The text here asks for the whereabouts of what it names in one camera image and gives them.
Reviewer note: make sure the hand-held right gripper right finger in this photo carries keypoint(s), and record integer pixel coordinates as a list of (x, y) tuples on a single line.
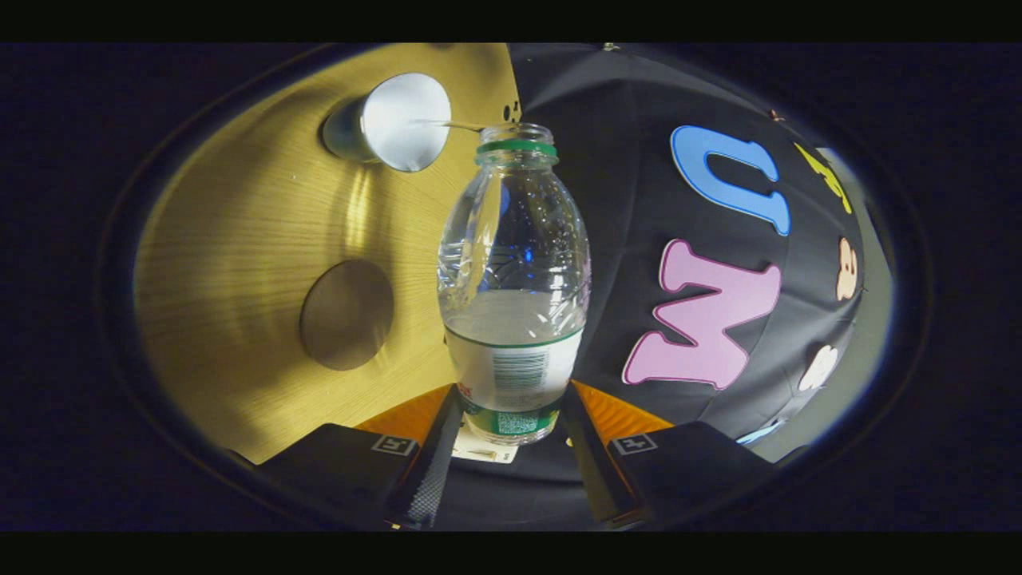
[(595, 471)]

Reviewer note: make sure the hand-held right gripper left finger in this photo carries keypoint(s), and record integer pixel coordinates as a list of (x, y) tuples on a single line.
[(427, 471)]

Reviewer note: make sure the round brown coaster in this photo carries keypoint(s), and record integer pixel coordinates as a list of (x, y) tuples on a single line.
[(347, 314)]

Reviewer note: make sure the clear plastic water bottle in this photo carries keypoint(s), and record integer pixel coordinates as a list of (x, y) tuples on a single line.
[(511, 263)]

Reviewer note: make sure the blue and white teacup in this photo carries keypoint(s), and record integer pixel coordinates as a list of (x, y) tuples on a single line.
[(399, 120)]

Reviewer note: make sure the black backdrop cloth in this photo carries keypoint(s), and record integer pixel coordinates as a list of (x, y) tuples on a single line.
[(623, 200)]

